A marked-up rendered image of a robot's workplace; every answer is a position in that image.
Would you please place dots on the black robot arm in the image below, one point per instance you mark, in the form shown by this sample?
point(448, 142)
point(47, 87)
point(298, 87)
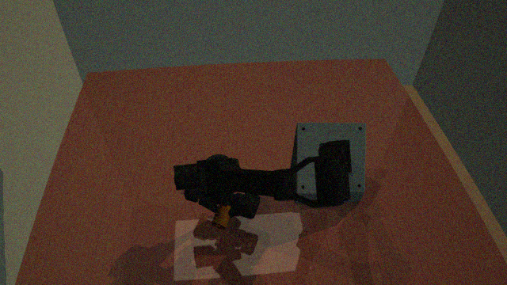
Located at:
point(218, 178)

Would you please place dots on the orange knob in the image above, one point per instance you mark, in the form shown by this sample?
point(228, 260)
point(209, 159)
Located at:
point(221, 217)

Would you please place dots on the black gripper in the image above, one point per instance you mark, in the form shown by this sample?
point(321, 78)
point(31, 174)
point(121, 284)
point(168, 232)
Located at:
point(244, 205)

